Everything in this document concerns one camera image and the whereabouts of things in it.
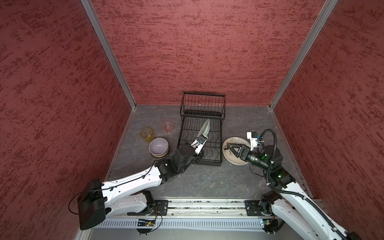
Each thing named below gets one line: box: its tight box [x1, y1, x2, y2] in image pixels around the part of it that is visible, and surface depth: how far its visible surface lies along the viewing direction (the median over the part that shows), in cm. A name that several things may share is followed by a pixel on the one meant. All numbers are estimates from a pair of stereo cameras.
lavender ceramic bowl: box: [149, 137, 169, 155], surface depth 90 cm
